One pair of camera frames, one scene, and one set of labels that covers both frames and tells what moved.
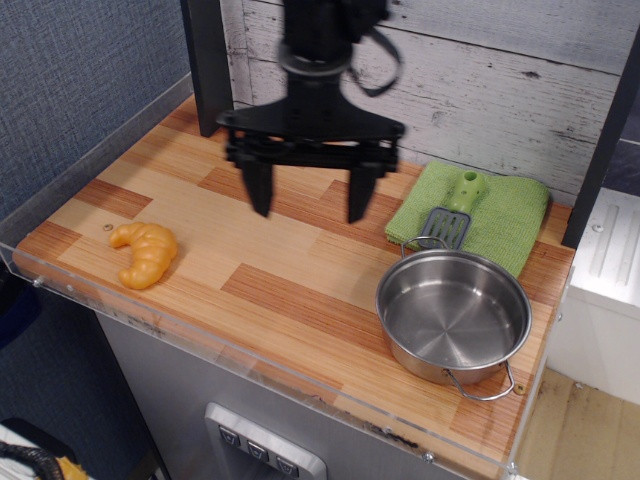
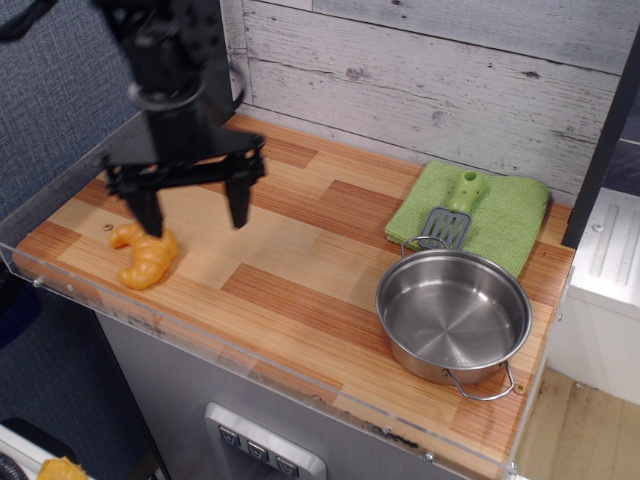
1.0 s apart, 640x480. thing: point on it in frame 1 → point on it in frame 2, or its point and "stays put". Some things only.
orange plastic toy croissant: x=153 y=247 stays put
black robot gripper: x=312 y=122 → x=184 y=149
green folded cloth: x=505 y=222 stays put
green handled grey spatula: x=447 y=228 stays put
